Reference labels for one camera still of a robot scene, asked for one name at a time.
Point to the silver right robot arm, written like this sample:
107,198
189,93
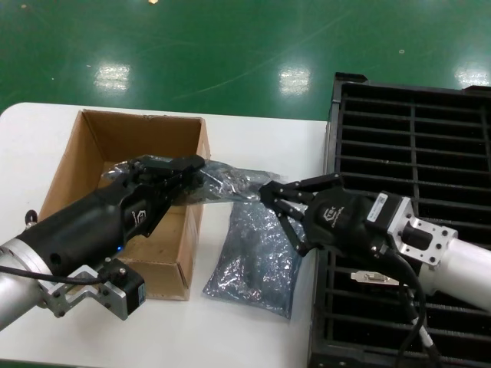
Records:
460,264

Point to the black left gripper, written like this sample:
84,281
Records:
84,226

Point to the silver anti-static bag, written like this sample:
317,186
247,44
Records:
230,184
253,268

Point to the black slotted plastic container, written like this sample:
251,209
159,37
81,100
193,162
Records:
403,145

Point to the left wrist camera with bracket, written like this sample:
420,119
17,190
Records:
115,291

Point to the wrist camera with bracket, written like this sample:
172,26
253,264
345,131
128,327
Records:
399,222
115,291

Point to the graphics card with metal bracket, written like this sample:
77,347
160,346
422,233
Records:
376,279

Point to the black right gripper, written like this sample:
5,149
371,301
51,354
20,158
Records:
337,218

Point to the brown cardboard box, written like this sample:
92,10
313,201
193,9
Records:
130,134

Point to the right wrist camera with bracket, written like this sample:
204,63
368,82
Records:
399,222

